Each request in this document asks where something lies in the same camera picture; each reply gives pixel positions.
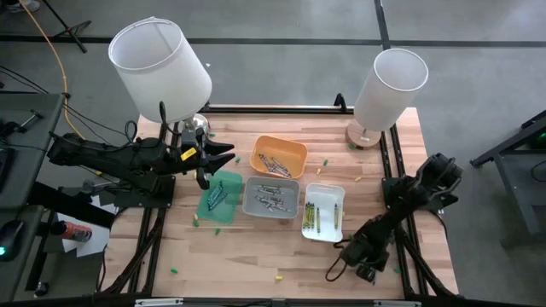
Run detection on black tripod stand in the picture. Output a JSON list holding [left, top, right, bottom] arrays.
[[40, 0, 93, 55]]

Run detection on white paper towel roll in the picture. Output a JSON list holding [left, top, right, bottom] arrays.
[[345, 48, 430, 150]]

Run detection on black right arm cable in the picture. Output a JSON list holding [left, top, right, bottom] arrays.
[[324, 254, 347, 282]]

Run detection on yellow cable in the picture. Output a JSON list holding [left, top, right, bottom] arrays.
[[16, 0, 82, 137]]

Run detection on white paper sheets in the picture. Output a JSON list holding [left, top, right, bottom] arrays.
[[57, 194, 112, 258]]

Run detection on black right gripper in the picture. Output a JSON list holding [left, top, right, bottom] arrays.
[[340, 237, 390, 283]]

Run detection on grey side desk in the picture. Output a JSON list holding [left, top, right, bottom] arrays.
[[0, 91, 66, 302]]

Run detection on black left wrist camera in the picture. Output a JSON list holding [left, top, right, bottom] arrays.
[[181, 127, 198, 149]]

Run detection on person's shoe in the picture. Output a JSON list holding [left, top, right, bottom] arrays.
[[4, 0, 41, 14]]

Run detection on black computer mouse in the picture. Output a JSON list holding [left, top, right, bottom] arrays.
[[0, 219, 26, 262]]

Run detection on grey plastic bin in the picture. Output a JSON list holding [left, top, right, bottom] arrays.
[[241, 176, 301, 220]]

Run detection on black box with green light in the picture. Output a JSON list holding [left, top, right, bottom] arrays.
[[522, 109, 546, 150]]

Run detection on orange plastic bin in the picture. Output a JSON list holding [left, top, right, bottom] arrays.
[[249, 135, 309, 180]]

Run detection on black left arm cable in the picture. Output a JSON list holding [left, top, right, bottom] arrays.
[[159, 101, 183, 138], [124, 119, 140, 147]]

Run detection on silver metal bracket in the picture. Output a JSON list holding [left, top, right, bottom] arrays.
[[135, 298, 184, 307], [373, 300, 422, 307]]

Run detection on black hand tool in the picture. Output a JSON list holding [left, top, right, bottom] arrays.
[[0, 109, 44, 137]]

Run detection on green translucent plastic bin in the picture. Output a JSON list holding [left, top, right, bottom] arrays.
[[196, 170, 243, 226]]

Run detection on white plastic bin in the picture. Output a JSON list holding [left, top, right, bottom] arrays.
[[301, 182, 346, 243]]

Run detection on orange spray can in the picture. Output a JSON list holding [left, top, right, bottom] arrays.
[[49, 220, 94, 244]]

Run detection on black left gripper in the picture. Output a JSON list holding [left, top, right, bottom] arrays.
[[170, 127, 236, 191]]

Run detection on grey metal side stand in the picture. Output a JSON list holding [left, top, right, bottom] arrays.
[[468, 108, 546, 248]]

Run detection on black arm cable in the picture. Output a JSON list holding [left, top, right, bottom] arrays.
[[159, 101, 183, 138], [324, 254, 347, 282], [124, 119, 140, 147]]

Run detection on white-shade lamp, silver base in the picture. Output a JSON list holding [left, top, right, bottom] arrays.
[[107, 16, 213, 142]]

